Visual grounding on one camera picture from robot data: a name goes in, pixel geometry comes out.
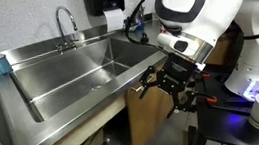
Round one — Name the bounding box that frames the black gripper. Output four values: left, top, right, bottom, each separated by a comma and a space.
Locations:
134, 50, 204, 122

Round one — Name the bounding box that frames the wooden cabinet door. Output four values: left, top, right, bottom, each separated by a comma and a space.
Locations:
120, 61, 181, 145

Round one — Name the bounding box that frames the black clamp orange tip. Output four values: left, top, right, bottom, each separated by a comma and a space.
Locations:
194, 90, 219, 107
193, 70, 212, 81

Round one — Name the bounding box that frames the grey steel countertop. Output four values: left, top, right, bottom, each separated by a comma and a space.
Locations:
109, 17, 168, 57

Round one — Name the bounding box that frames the black table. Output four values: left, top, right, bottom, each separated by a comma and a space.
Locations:
177, 59, 259, 145

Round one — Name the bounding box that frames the metal bottle on counter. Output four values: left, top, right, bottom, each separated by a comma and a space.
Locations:
133, 5, 149, 29

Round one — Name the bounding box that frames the white paper towel sheet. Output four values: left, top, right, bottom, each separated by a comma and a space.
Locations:
102, 7, 127, 33

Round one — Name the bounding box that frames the beige sink basin underside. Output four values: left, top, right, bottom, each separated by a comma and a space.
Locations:
47, 94, 133, 145

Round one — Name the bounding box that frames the stainless steel sink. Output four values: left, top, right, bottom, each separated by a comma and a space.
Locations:
0, 16, 180, 145

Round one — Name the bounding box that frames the chrome gooseneck faucet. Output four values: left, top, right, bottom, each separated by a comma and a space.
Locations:
49, 3, 82, 56

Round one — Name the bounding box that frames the metal cabinet door handle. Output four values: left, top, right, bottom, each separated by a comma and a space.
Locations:
129, 84, 146, 94

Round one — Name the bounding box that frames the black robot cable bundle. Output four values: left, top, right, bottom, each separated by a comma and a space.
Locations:
120, 0, 198, 56

